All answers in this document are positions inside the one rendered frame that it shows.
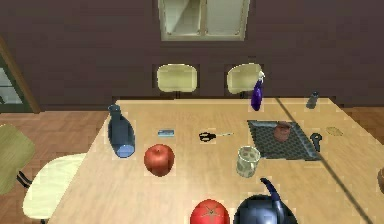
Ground red tomato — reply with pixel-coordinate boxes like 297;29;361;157
189;198;231;224

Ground cream framed window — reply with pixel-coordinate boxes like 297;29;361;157
157;0;251;42

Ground brown round object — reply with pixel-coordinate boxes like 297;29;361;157
376;168;384;195

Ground small blue card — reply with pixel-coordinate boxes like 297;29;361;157
157;128;176;138

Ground small grey bottle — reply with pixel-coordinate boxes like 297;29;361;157
305;91;320;110

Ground brown framed door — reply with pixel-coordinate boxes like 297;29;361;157
0;35;42;115

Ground purple spray bottle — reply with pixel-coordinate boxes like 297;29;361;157
250;70;266;112

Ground wooden table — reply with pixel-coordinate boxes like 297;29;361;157
47;97;384;224

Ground brown clay pot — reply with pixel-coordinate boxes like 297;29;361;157
273;121;293;143

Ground dark grey patterned tray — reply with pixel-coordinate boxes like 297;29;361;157
246;119;322;162

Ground black handled scissors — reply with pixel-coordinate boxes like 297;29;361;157
198;131;235;144

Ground tan oval sponge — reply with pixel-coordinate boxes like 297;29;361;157
325;126;344;137

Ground cream chair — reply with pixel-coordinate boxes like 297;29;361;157
226;63;263;99
156;63;198;99
0;123;88;224

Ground black bottle opener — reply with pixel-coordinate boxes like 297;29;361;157
309;132;323;153

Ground clear glass cup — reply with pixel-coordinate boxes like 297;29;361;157
236;145;262;179

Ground red apple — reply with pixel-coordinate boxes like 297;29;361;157
143;143;176;178

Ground dark blue kettle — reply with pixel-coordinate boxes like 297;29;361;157
232;177;299;224

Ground dark blue glass bottle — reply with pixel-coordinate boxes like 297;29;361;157
107;104;137;159

